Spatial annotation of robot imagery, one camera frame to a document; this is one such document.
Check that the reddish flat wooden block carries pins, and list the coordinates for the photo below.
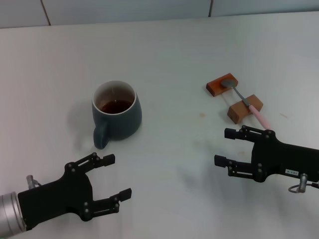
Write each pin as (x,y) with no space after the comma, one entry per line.
(215,87)

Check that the grey ceramic cup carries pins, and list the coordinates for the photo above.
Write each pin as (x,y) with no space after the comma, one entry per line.
(124,124)

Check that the light arched wooden block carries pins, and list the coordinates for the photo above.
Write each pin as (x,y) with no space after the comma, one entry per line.
(238,110)

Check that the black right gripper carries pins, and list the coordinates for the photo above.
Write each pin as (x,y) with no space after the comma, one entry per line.
(279,156)

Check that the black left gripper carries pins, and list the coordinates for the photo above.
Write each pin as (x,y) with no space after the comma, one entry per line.
(62,191)

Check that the dark brown tea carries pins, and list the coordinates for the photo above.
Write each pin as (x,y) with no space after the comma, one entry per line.
(114,107)

